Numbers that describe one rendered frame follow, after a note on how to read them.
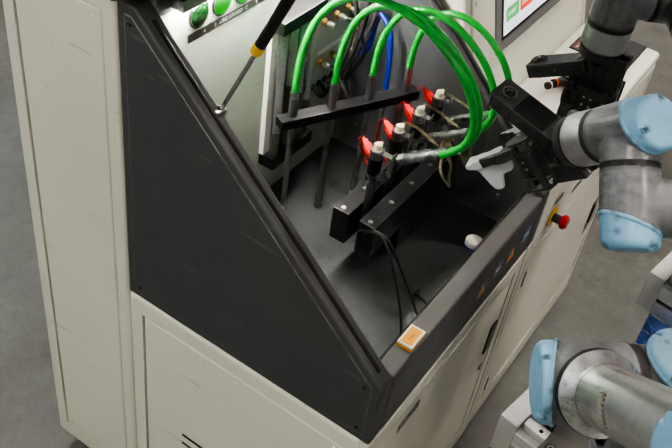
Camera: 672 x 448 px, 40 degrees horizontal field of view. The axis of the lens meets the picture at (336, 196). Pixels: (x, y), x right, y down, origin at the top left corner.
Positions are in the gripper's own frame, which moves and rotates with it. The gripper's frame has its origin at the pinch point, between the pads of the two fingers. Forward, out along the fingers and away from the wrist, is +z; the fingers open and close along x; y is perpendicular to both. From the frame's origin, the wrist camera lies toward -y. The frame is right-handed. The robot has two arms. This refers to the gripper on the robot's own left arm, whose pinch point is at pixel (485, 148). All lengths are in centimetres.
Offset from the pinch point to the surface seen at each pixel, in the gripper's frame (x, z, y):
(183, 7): -21, 21, -44
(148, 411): -51, 92, 22
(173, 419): -49, 84, 25
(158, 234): -38, 48, -13
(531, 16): 68, 54, -4
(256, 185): -27.5, 20.0, -13.8
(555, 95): 64, 56, 15
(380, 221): -1.6, 41.1, 8.9
